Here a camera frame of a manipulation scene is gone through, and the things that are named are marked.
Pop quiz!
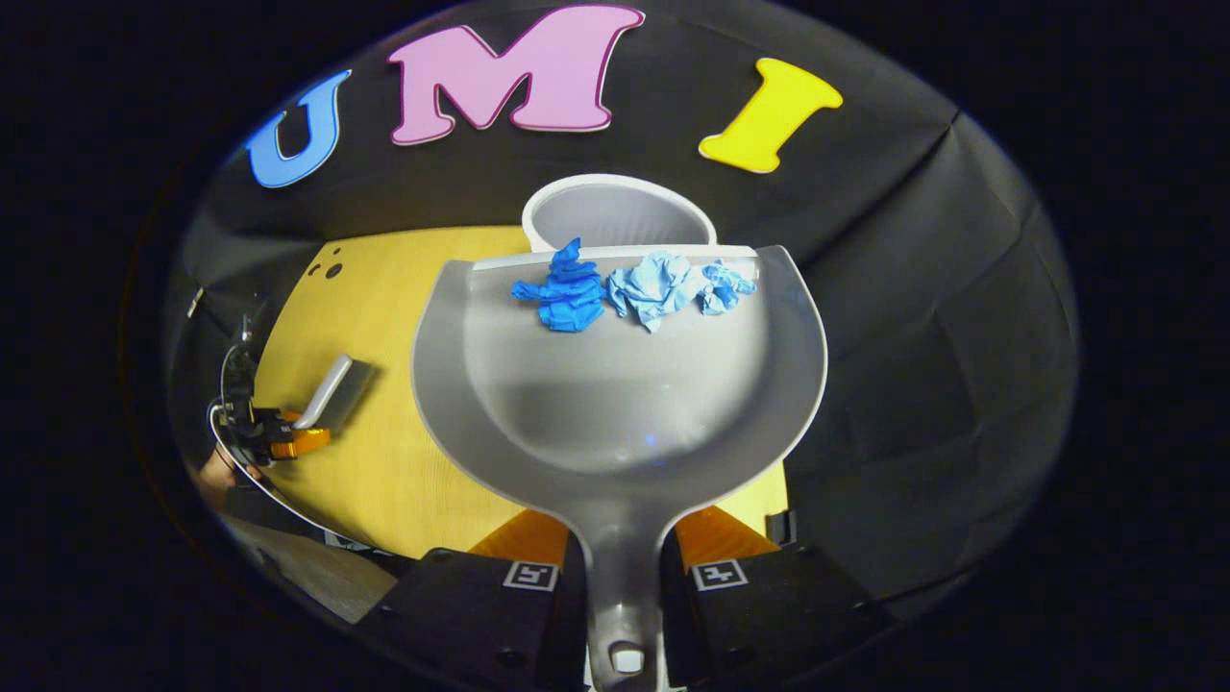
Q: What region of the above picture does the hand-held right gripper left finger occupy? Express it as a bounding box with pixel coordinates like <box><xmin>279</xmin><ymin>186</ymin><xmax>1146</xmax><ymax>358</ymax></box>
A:
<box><xmin>356</xmin><ymin>507</ymin><xmax>590</xmax><ymax>692</ymax></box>

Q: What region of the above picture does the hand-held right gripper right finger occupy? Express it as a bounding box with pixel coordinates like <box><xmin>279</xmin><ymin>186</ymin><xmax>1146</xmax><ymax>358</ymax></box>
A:
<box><xmin>659</xmin><ymin>507</ymin><xmax>897</xmax><ymax>692</ymax></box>

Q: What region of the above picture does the small grey broom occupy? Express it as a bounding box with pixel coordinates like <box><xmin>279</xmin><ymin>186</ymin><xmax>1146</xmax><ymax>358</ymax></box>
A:
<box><xmin>293</xmin><ymin>354</ymin><xmax>376</xmax><ymax>433</ymax></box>

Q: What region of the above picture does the grey dustpan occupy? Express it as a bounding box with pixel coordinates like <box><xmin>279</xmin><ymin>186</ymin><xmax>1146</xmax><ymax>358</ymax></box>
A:
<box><xmin>410</xmin><ymin>243</ymin><xmax>828</xmax><ymax>692</ymax></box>

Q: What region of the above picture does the small light blue paper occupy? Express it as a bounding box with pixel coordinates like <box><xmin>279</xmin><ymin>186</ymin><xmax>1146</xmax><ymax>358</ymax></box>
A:
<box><xmin>697</xmin><ymin>259</ymin><xmax>760</xmax><ymax>316</ymax></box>

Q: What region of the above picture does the white ribbed garbage bin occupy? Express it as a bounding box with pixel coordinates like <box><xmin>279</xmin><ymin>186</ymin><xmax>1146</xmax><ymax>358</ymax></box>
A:
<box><xmin>522</xmin><ymin>174</ymin><xmax>719</xmax><ymax>256</ymax></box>

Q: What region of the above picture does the wooden desktop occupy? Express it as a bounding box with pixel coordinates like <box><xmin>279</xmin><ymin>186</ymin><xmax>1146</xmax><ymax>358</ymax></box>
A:
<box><xmin>252</xmin><ymin>225</ymin><xmax>791</xmax><ymax>563</ymax></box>

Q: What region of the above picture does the black backdrop cloth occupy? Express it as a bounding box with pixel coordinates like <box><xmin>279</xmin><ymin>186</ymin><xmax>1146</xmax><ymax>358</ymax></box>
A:
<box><xmin>163</xmin><ymin>0</ymin><xmax>1082</xmax><ymax>616</ymax></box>

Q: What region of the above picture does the white cable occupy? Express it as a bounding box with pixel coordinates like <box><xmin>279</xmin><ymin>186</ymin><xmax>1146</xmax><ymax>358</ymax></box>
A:
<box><xmin>207</xmin><ymin>399</ymin><xmax>385</xmax><ymax>558</ymax></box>

